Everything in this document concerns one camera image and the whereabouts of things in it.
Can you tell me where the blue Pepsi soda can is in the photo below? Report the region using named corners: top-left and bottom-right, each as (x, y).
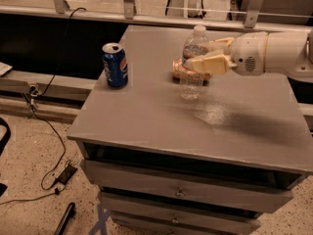
top-left (102, 43), bottom-right (128, 88)

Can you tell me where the black strap at left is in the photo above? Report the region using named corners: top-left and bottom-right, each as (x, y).
top-left (0, 117), bottom-right (12, 156)

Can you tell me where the black bar on floor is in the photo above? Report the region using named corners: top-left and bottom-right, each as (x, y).
top-left (54, 203), bottom-right (75, 235)

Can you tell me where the metal window rail frame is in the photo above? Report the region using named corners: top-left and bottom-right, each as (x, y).
top-left (0, 0), bottom-right (312, 31)

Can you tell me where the blue tape cross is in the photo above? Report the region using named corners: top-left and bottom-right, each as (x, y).
top-left (88, 204), bottom-right (111, 235)

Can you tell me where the grey drawer cabinet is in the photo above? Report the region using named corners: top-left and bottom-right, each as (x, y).
top-left (68, 26), bottom-right (313, 235)

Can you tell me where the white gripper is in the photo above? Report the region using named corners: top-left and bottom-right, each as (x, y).
top-left (185, 32), bottom-right (268, 75)

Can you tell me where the clear plastic water bottle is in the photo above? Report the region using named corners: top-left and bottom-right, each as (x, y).
top-left (179, 25), bottom-right (208, 100)

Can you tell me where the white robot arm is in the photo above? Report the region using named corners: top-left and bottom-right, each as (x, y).
top-left (185, 31), bottom-right (313, 82)

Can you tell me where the black floor cable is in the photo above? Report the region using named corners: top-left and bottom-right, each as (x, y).
top-left (0, 7), bottom-right (87, 206)

